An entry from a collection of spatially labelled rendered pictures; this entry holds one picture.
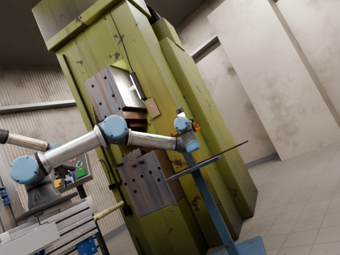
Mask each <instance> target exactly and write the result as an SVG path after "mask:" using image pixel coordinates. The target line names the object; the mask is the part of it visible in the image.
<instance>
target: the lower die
mask: <svg viewBox="0 0 340 255"><path fill-rule="evenodd" d="M141 150H142V149H141V148H138V149H135V150H133V152H132V153H130V152H129V154H127V155H125V157H124V158H122V159H121V160H122V163H123V165H125V164H127V163H129V162H131V161H133V160H135V159H137V158H136V157H138V156H140V155H144V154H146V153H141Z"/></svg>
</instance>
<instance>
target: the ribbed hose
mask: <svg viewBox="0 0 340 255"><path fill-rule="evenodd" d="M62 56H63V58H64V61H65V63H66V65H67V68H68V70H69V73H70V75H71V77H72V80H73V82H74V85H75V87H76V90H77V92H78V94H79V97H80V99H81V102H82V104H83V106H84V109H85V111H86V113H87V116H88V118H89V121H90V123H91V126H92V128H93V129H94V124H93V122H92V120H91V117H90V115H89V112H88V110H87V107H86V105H85V103H84V100H83V98H82V96H81V93H80V91H79V88H78V86H77V83H76V81H75V79H74V76H73V74H72V71H71V69H70V67H69V64H68V62H67V59H66V57H65V55H64V54H63V55H62ZM100 147H101V150H102V152H103V154H104V157H105V159H106V161H107V164H108V167H109V169H110V172H111V174H112V176H113V178H114V181H115V183H116V186H117V188H118V191H119V193H120V196H121V198H122V200H123V202H124V205H125V207H123V208H122V210H123V212H124V215H125V217H127V216H129V215H131V214H132V213H133V212H132V210H131V207H130V205H127V204H126V201H125V199H124V196H123V194H122V192H121V190H120V187H119V185H118V182H117V180H116V177H115V175H114V172H113V170H112V168H111V166H110V163H109V160H108V158H107V156H106V154H105V151H104V148H103V146H100Z"/></svg>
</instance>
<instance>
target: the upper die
mask: <svg viewBox="0 0 340 255"><path fill-rule="evenodd" d="M112 115H118V116H120V117H122V118H123V119H124V120H125V121H126V122H127V121H145V120H147V117H146V115H145V113H144V111H140V110H128V109H120V110H119V111H117V112H116V113H114V114H112Z"/></svg>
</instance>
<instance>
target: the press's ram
mask: <svg viewBox="0 0 340 255"><path fill-rule="evenodd" d="M84 85H85V87H86V89H87V92H88V94H89V96H90V99H91V101H92V103H93V106H94V108H95V111H96V113H97V115H98V118H99V120H100V121H104V119H106V118H107V117H109V116H111V115H112V114H114V113H116V112H117V111H119V110H120V109H128V110H140V111H144V110H146V106H145V104H144V102H143V100H141V99H140V96H139V94H138V92H137V90H136V87H135V85H134V83H133V81H132V79H131V76H130V75H129V73H128V72H125V71H122V70H119V69H116V68H113V67H110V66H108V67H106V68H105V69H103V70H102V71H100V72H99V73H97V74H96V75H94V76H93V77H91V78H90V79H88V80H87V81H85V82H84Z"/></svg>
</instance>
